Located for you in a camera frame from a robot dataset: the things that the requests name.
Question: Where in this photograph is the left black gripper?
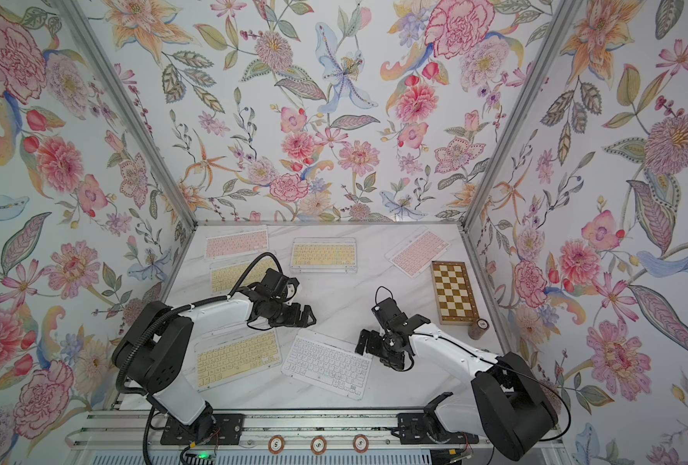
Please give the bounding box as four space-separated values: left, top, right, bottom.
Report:
267 299 320 331

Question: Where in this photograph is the pink keyboard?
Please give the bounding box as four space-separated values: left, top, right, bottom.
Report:
291 265 357 274
204 228 268 261
385 227 450 278

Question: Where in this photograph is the yellow keyboard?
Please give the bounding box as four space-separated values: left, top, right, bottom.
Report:
291 238 357 267
209 255 277 296
188 325 282 391

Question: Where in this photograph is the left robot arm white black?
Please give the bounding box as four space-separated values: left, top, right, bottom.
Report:
111 269 317 429

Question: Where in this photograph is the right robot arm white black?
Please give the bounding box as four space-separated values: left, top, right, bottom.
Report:
355 298 558 462

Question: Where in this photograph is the white keyboard front centre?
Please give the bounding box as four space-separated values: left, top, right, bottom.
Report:
282 329 373 400

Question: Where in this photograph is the wooden chessboard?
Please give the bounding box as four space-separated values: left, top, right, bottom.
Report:
431 261 479 326

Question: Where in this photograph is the brown cylindrical can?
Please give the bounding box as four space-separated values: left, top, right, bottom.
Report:
468 318 490 340

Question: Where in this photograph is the left black cable bundle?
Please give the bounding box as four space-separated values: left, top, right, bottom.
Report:
113 251 284 465

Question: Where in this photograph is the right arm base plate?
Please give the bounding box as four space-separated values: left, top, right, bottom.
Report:
391 391 479 447

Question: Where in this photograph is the right black cable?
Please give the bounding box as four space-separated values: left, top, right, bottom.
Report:
374 284 572 465

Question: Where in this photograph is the right orange ring marker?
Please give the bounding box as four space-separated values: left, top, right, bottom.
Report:
353 434 369 455

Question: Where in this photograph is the orange ring marker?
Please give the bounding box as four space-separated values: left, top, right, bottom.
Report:
267 435 285 455
353 434 369 455
310 436 328 456

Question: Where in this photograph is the middle orange ring marker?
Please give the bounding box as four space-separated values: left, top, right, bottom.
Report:
310 436 328 456

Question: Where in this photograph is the left orange ring marker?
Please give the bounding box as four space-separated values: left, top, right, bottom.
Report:
267 435 285 455

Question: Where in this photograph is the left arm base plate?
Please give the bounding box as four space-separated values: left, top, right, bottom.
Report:
160 413 244 447

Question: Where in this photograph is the aluminium front rail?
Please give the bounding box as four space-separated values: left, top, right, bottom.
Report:
65 409 490 455

